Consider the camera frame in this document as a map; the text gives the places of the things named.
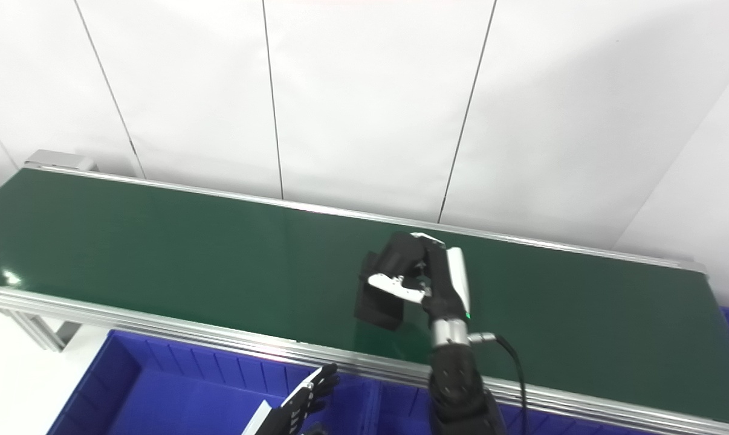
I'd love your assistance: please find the green conveyor belt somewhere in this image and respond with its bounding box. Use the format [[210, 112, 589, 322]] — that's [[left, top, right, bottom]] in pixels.
[[0, 168, 729, 427], [0, 164, 729, 435]]

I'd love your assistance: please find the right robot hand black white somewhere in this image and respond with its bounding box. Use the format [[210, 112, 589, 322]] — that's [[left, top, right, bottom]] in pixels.
[[368, 231, 471, 324]]

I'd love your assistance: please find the black cylinder block part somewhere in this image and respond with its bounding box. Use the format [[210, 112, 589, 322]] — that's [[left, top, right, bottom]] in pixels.
[[354, 231, 430, 331]]

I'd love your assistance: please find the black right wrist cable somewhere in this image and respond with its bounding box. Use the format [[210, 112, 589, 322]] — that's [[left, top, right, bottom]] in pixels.
[[467, 331, 530, 435]]

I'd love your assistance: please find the aluminium conveyor leg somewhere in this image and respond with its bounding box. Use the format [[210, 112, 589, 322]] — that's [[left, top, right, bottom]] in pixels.
[[0, 308, 82, 353]]

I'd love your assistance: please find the grey conveyor motor box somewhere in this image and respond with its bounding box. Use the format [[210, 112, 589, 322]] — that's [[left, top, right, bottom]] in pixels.
[[23, 149, 97, 173]]

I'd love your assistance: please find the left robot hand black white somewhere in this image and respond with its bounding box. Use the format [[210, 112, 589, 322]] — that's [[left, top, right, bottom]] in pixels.
[[241, 362, 341, 435]]

